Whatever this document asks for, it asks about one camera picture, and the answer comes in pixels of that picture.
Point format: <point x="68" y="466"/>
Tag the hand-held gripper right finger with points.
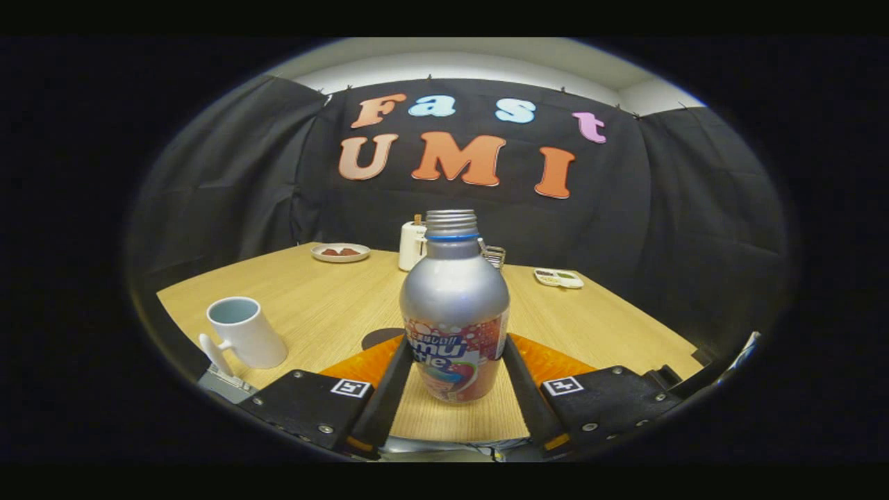
<point x="531" y="403"/>

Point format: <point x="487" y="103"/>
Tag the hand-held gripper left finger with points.
<point x="389" y="396"/>

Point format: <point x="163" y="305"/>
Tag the dark round coaster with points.
<point x="380" y="337"/>

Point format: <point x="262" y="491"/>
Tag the silver juice bottle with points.
<point x="455" y="298"/>

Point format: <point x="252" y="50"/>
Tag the white cup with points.
<point x="253" y="340"/>

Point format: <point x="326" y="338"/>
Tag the wooden table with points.
<point x="333" y="298"/>

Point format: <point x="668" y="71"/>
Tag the white divided tray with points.
<point x="559" y="278"/>

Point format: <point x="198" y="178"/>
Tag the small white plate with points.
<point x="340" y="258"/>

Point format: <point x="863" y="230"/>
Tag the white toaster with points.
<point x="411" y="248"/>

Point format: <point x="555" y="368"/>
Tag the brown snack pieces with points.
<point x="340" y="251"/>

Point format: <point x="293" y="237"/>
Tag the grey ribbed strip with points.
<point x="226" y="382"/>

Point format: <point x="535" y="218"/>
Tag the black backdrop cloth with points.
<point x="660" y="229"/>

